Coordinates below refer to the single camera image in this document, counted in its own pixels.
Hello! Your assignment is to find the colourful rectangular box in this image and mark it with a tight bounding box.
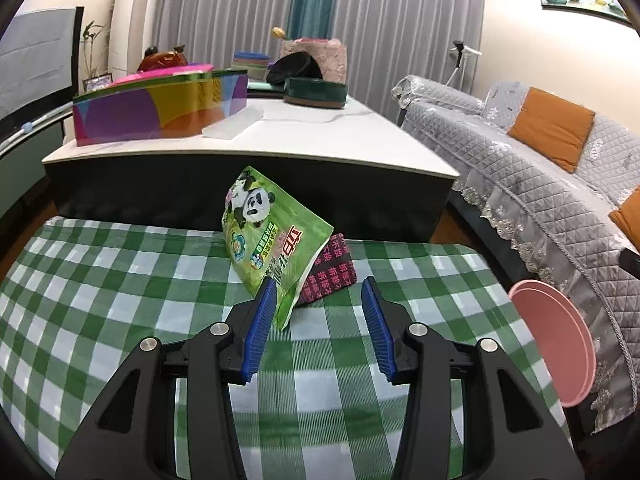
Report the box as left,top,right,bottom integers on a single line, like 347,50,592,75
72,69,249,147

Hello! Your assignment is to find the television with grey cover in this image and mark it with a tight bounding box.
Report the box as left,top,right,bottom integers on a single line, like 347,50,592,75
0,6,85,121

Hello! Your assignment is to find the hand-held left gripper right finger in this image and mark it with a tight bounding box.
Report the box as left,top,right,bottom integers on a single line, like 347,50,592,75
361,276,586,480

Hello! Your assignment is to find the pink plastic bin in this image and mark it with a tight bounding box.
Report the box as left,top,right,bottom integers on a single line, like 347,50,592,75
508,280,598,408

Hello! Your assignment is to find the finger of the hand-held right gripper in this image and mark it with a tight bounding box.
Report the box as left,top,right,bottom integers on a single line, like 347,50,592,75
619,247,640,281

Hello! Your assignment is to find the white floor stand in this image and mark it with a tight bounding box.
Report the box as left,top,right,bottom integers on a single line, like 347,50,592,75
447,40,483,88

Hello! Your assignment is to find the white flat translucent box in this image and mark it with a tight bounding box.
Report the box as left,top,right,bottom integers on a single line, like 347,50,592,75
202,106,264,139

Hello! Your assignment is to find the television stand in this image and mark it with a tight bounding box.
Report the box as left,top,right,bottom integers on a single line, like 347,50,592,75
0,100,76,221

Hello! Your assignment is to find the stack of coloured bowls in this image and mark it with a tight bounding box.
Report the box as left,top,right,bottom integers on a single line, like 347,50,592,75
231,51,272,82

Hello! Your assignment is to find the green round tin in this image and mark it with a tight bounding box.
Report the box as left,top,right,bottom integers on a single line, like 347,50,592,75
283,77,349,109

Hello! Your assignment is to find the green panda print bag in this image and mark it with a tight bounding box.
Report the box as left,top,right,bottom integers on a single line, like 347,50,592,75
221,166,335,332

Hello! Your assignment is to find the pink lace basket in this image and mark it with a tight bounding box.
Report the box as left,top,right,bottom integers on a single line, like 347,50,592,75
280,37,348,83

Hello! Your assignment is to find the sofa with grey quilted cover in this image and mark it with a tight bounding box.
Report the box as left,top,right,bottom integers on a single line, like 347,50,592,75
391,74,640,436

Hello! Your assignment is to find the red brown teapot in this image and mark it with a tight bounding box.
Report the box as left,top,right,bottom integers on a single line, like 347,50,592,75
137,45,190,73

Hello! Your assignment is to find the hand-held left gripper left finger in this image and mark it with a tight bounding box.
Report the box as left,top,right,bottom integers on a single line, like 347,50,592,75
55,277,278,480

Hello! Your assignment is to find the bamboo plant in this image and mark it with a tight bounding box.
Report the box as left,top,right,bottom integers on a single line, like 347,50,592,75
80,21,108,81

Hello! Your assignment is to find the maroon patterned package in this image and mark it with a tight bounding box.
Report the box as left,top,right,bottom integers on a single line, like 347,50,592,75
295,233,358,306

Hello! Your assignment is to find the green checked tablecloth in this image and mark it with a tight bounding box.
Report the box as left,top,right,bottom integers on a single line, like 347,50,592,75
0,216,571,480

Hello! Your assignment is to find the light green tray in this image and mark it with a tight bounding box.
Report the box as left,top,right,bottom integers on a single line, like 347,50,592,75
247,80,286,98

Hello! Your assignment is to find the teal curtain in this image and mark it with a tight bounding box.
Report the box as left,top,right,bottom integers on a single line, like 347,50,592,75
290,0,341,41

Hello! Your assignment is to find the white floor air conditioner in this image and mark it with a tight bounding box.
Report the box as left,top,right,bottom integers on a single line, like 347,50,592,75
110,0,161,78

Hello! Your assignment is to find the black hat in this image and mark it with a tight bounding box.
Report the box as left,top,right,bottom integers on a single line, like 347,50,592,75
266,52,325,86

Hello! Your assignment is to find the pink plastic lid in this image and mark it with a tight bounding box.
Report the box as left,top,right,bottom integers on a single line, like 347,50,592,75
106,61,215,87

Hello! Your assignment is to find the grey sheer curtain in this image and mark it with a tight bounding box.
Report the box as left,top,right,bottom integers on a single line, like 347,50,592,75
150,0,486,121

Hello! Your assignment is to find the white top coffee table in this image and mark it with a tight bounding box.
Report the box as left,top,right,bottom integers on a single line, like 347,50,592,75
41,95,461,243

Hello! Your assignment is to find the orange cushion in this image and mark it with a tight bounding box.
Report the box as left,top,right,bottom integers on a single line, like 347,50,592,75
507,87,596,174
608,191,640,251

